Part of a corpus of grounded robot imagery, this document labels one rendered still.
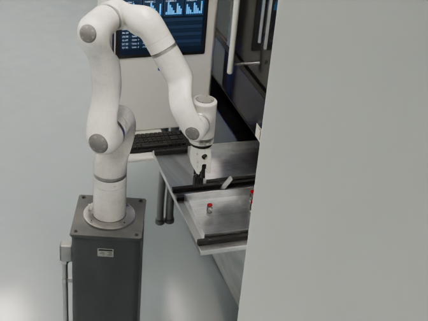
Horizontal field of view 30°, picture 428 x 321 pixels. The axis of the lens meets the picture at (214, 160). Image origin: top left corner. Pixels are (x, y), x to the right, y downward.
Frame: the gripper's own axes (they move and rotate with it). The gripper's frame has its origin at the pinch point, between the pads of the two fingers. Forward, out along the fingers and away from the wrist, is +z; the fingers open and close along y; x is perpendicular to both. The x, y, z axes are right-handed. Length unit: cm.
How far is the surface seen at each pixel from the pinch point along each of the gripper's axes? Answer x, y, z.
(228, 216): -15.8, 7.0, 22.2
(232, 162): -30, 43, 22
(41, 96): 20, 287, 110
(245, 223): -20.4, 1.6, 22.2
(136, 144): 4, 74, 27
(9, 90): 40, 299, 110
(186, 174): -8.5, 38.4, 22.4
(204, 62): -30, 89, -3
